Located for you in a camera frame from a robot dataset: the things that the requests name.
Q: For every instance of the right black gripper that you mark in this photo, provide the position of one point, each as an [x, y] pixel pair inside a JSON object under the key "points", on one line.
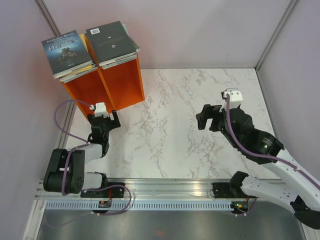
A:
{"points": [[209, 111]]}

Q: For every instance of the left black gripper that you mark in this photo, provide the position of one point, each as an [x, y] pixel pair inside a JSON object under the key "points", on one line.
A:
{"points": [[114, 123]]}

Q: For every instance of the purple galaxy Crusoe book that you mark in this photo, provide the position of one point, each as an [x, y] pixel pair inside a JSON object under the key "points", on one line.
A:
{"points": [[75, 75]]}

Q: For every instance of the green garden book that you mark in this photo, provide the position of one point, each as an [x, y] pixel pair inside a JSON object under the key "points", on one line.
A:
{"points": [[116, 43]]}

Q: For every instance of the dark Wuthering Heights book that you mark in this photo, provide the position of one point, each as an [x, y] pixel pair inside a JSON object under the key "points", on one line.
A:
{"points": [[66, 53]]}

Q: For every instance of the black book with barcode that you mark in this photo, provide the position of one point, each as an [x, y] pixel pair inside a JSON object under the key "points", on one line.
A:
{"points": [[93, 35]]}

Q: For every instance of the pale Great Gatsby book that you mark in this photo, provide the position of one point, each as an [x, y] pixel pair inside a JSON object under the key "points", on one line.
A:
{"points": [[123, 59]]}

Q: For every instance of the yellow book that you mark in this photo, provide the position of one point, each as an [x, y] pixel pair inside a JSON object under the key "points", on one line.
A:
{"points": [[81, 56]]}

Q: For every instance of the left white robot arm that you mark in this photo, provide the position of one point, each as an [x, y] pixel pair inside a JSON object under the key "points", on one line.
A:
{"points": [[66, 172]]}

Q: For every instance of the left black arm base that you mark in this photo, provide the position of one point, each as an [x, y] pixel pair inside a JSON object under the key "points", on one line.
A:
{"points": [[110, 191]]}

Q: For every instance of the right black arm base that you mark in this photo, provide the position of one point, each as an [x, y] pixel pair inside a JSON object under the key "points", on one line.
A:
{"points": [[227, 190]]}

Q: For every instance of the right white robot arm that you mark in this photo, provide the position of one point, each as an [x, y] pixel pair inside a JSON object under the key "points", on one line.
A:
{"points": [[301, 197]]}

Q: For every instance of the orange wooden shelf box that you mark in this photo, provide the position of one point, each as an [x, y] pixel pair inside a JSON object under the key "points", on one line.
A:
{"points": [[118, 87]]}

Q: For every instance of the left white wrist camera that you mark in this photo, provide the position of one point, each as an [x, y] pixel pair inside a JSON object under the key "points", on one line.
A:
{"points": [[99, 109]]}

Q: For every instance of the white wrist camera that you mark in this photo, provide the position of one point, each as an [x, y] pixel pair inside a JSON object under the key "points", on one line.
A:
{"points": [[99, 109], [232, 96]]}

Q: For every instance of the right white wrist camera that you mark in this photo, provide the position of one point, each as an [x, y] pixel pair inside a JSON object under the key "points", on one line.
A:
{"points": [[232, 96]]}

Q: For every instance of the aluminium rail frame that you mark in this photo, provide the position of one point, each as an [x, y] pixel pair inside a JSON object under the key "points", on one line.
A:
{"points": [[157, 190]]}

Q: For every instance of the white slotted cable duct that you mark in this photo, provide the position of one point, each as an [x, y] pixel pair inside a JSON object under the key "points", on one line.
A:
{"points": [[140, 205]]}

